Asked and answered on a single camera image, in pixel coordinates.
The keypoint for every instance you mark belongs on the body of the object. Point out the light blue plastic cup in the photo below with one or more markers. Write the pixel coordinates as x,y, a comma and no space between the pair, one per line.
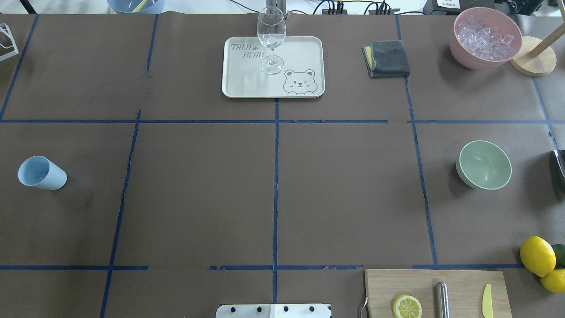
40,172

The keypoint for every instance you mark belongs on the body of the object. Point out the halved lemon slice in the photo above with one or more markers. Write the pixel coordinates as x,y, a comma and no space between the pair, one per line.
406,306

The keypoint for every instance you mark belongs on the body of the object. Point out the wooden cutting board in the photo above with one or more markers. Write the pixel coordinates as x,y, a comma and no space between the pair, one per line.
465,290

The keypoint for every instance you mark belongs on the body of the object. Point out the steel ice scoop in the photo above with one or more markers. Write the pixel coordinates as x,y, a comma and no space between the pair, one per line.
560,160

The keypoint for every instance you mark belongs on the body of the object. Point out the clear wine glass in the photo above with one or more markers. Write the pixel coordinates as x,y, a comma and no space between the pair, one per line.
271,32

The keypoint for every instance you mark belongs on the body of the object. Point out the white wire cup rack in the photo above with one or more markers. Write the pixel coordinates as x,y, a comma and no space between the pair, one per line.
8,46

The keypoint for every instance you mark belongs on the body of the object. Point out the pink bowl of ice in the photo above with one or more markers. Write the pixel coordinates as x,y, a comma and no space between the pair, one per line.
484,38

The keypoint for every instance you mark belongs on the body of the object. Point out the yellow lemon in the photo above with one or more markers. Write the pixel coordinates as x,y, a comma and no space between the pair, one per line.
554,281
537,256

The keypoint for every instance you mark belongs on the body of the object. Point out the blue bowl with fork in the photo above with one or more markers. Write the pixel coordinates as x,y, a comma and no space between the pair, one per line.
137,6

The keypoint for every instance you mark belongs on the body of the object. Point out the yellow plastic knife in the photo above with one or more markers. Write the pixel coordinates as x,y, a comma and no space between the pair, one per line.
487,302

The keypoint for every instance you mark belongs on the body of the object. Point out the green lime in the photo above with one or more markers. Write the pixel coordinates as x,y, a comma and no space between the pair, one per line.
559,251

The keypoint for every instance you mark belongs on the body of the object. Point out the cream bear serving tray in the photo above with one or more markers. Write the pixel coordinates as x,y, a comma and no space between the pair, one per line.
303,75

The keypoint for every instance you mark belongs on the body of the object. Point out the round wooden stand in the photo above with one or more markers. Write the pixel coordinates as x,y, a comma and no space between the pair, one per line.
536,58

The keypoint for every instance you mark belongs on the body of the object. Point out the light green bowl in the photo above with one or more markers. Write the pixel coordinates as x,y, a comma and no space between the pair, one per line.
483,165

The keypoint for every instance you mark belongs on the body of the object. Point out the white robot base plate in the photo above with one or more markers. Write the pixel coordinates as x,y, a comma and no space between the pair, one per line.
299,310

